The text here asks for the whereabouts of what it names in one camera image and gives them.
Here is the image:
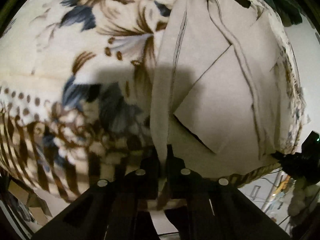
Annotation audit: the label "beige long sleeve shirt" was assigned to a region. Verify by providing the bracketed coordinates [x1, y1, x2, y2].
[150, 0, 280, 178]

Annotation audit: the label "floral bed blanket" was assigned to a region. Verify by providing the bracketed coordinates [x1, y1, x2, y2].
[1, 0, 305, 202]

